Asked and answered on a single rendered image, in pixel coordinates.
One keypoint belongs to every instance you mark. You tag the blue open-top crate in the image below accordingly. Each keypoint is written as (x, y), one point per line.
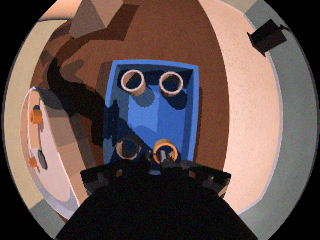
(150, 116)

